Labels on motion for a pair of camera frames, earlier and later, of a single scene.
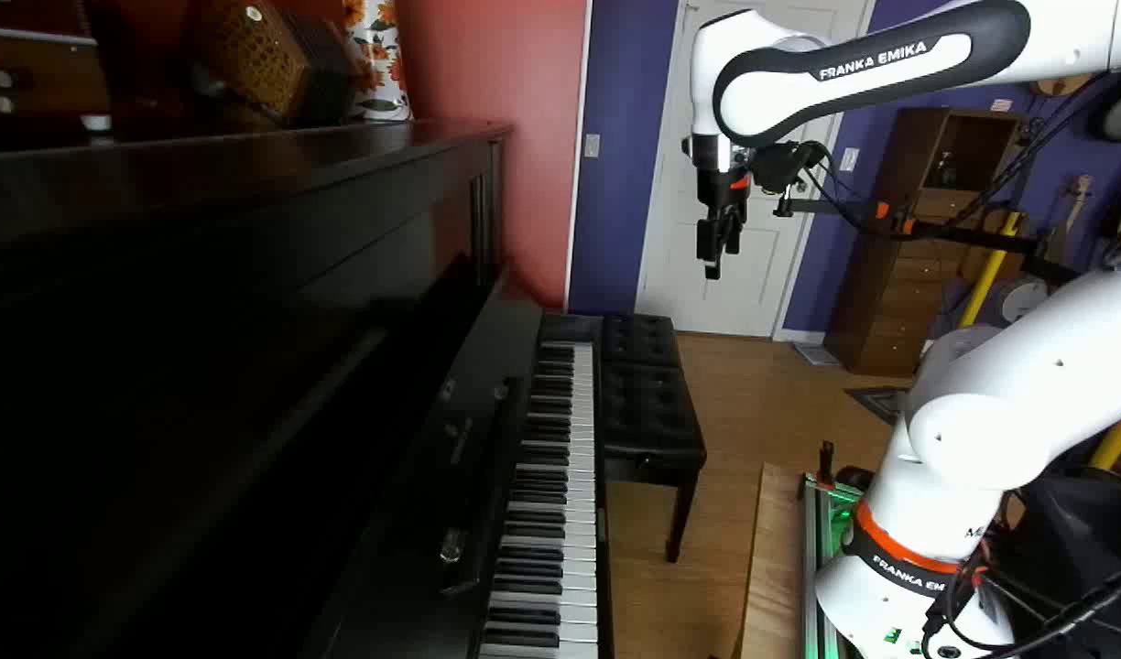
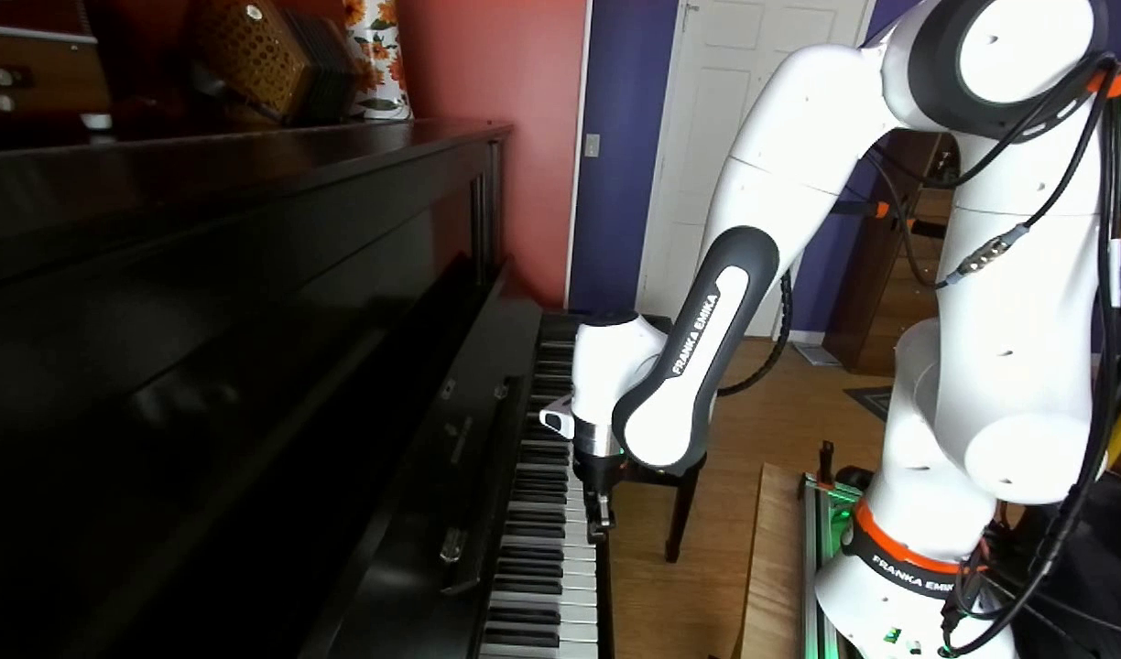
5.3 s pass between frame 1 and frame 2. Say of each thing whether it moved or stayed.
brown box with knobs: stayed
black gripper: moved
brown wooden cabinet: stayed
